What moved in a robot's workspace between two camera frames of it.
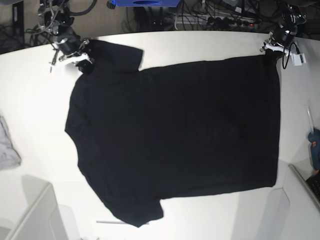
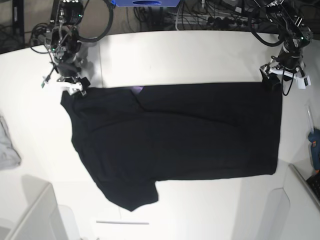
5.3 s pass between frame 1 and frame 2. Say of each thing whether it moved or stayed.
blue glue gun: stayed
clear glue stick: stayed
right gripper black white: moved
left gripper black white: moved
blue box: stayed
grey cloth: stayed
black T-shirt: moved
